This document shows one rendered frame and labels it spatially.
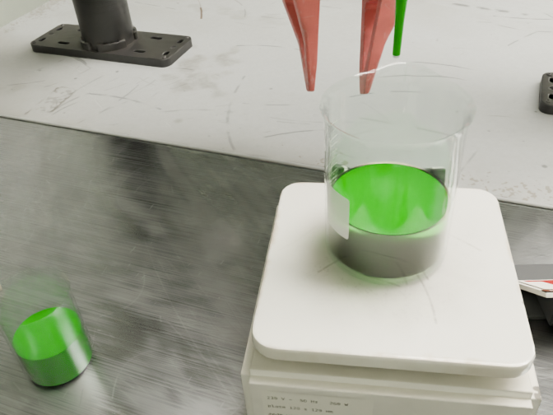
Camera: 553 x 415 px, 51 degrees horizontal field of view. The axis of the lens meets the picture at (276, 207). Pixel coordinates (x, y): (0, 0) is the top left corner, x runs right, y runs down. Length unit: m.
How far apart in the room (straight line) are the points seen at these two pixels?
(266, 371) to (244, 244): 0.17
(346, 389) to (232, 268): 0.17
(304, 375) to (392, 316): 0.05
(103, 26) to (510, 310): 0.58
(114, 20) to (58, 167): 0.24
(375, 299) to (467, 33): 0.53
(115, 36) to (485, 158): 0.45
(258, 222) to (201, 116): 0.18
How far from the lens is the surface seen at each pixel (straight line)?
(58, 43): 0.80
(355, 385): 0.27
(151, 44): 0.74
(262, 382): 0.27
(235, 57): 0.71
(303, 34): 0.37
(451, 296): 0.28
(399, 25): 0.24
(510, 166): 0.52
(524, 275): 0.42
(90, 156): 0.56
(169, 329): 0.38
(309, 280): 0.28
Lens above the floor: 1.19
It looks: 39 degrees down
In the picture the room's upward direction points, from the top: 4 degrees counter-clockwise
